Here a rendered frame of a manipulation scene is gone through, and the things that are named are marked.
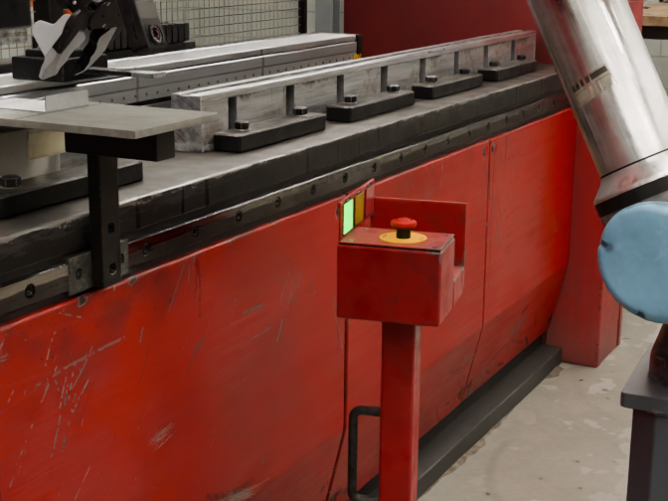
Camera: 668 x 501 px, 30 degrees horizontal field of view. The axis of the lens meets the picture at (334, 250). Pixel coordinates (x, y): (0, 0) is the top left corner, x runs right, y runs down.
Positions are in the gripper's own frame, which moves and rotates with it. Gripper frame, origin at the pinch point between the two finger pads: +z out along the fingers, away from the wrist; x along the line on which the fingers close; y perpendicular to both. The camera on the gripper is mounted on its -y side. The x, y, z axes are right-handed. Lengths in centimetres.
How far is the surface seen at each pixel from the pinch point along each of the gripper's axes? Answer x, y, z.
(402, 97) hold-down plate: -108, -9, 12
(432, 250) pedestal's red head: -36, -46, -3
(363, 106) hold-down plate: -90, -9, 12
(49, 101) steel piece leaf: 3.5, -2.2, 2.5
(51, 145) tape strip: -4.0, -1.9, 12.3
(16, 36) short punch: -1.6, 10.0, 2.9
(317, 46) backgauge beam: -131, 21, 27
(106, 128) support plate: 10.2, -14.0, -5.5
